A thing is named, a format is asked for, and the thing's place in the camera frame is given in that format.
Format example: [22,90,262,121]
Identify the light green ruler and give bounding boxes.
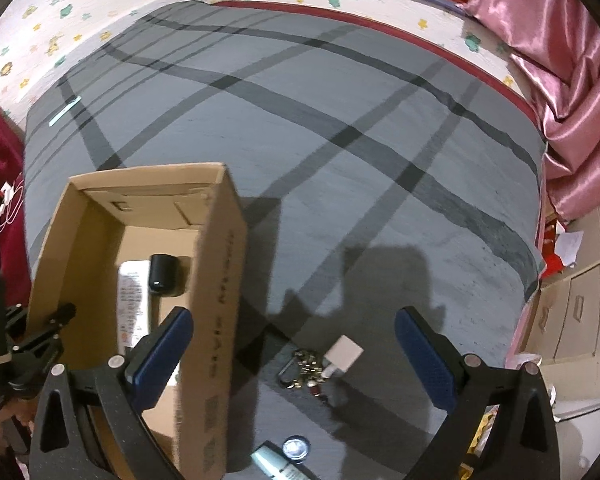
[47,96,82,128]

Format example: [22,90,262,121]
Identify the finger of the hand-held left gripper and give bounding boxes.
[7,302,77,356]

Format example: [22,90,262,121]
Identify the yellow plastic bag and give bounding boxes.
[467,405,501,466]

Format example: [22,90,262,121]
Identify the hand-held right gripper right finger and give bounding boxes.
[395,306,563,480]

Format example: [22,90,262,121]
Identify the white charger with cable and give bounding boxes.
[0,182,23,228]

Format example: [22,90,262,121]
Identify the beige wooden cabinet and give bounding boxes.
[505,205,600,421]

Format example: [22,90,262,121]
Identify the red paper bag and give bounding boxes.
[542,250,576,278]

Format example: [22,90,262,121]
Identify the light blue lotion bottle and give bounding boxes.
[251,442,316,480]

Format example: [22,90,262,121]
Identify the pink satin curtain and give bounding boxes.
[460,0,600,221]

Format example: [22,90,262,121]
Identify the brown cardboard box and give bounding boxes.
[27,162,247,480]

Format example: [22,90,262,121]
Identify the small white charger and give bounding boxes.
[322,336,363,378]

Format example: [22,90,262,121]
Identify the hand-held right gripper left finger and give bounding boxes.
[30,306,196,480]

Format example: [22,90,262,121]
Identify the person's left hand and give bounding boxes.
[7,397,37,428]

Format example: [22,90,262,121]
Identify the black glossy plastic case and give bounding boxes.
[148,253,177,295]

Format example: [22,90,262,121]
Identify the red sofa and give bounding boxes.
[0,102,28,311]

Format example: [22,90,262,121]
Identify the white papers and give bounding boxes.
[555,230,586,266]

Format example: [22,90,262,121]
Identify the white remote control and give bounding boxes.
[116,260,153,348]

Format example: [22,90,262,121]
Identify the metal keychain with keys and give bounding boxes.
[277,349,331,401]

